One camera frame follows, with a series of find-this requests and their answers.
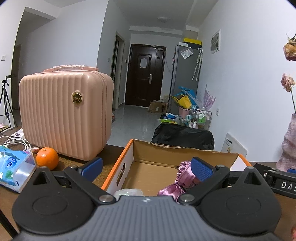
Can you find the clear plastic packet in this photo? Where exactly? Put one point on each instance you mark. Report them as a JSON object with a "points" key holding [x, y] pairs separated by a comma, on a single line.
{"points": [[186, 52]]}

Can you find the orange-edged cardboard box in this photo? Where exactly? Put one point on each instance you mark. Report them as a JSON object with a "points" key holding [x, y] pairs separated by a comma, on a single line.
{"points": [[150, 171]]}

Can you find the interior door frame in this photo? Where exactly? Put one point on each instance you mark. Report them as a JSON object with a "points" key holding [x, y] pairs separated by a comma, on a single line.
{"points": [[118, 69]]}

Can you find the blue tissue pack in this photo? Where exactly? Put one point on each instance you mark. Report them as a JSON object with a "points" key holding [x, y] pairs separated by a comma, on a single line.
{"points": [[13, 166]]}

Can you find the black duffel bag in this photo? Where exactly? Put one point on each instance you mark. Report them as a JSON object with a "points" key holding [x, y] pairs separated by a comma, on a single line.
{"points": [[182, 136]]}

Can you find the bunch of dried roses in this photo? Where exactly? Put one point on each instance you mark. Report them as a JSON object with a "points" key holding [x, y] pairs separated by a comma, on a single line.
{"points": [[290, 51]]}

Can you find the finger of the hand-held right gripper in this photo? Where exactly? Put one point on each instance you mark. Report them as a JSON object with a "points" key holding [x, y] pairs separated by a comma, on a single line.
{"points": [[291, 171], [262, 170]]}

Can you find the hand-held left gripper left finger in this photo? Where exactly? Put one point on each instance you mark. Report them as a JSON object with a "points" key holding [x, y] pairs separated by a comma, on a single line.
{"points": [[93, 166]]}

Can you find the pink textured vase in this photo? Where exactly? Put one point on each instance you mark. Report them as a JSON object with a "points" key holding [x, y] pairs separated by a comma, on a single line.
{"points": [[289, 143]]}

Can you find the white paper notice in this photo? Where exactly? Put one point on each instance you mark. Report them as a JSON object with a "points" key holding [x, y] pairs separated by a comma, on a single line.
{"points": [[143, 63]]}

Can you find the orange fruit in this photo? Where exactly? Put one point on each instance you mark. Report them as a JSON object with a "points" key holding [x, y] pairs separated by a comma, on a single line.
{"points": [[47, 158]]}

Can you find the brown floor cardboard box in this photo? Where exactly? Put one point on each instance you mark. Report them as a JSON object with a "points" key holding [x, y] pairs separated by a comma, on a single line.
{"points": [[157, 107]]}

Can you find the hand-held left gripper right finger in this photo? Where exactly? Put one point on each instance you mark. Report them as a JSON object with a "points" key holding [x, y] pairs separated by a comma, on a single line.
{"points": [[202, 170]]}

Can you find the white electrical panel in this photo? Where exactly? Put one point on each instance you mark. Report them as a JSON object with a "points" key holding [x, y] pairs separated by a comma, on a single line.
{"points": [[215, 41]]}

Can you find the pink bucket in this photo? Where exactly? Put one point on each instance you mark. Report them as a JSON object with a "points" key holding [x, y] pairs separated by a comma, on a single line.
{"points": [[183, 111]]}

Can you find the purple feather decoration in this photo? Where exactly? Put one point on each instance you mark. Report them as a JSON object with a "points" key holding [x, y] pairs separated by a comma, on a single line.
{"points": [[208, 99]]}

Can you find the clear plastic shower cap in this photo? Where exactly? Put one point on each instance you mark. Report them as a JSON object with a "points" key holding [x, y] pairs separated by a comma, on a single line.
{"points": [[129, 192]]}

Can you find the grey refrigerator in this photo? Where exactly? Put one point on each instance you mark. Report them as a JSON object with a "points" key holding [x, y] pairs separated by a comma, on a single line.
{"points": [[182, 74]]}

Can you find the pink ribbed suitcase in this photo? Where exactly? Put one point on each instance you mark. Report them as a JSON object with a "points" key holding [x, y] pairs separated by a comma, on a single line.
{"points": [[62, 115]]}

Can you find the purple satin scrunchie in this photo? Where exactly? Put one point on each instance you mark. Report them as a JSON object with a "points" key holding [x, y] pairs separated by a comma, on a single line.
{"points": [[175, 187]]}

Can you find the pile of colourful packets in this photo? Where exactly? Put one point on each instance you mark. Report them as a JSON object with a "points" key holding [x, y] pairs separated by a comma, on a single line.
{"points": [[170, 118]]}

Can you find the dark brown entrance door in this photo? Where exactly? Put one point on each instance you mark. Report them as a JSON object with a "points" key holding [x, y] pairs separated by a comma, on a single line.
{"points": [[143, 88]]}

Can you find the yellow and black box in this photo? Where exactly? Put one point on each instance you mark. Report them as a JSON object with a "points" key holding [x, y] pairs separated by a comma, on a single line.
{"points": [[192, 41]]}

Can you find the white flat carton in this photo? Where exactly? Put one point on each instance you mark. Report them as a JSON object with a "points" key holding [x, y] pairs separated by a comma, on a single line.
{"points": [[234, 144]]}

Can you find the black tripod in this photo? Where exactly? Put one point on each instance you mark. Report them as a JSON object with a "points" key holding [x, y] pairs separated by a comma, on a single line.
{"points": [[5, 99]]}

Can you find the yellow bag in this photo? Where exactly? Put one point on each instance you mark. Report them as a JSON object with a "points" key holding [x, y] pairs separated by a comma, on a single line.
{"points": [[183, 102]]}

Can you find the hanging white umbrella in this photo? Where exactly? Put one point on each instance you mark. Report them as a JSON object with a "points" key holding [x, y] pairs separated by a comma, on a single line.
{"points": [[197, 64]]}

